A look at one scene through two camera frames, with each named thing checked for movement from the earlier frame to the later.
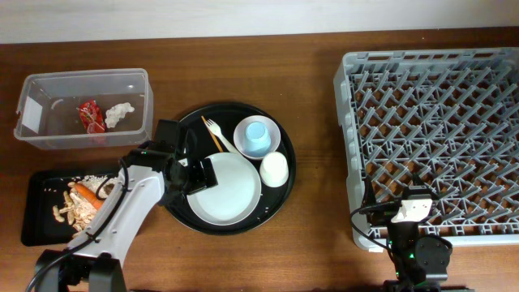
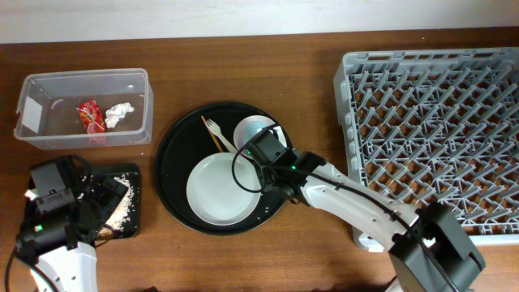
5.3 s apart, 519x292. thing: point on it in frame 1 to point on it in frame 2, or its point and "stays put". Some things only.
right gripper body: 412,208 to 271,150
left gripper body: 192,179 to 105,198
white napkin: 116,113 stays put
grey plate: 234,198 stays put
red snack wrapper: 92,118 stays put
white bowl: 255,135 stays put
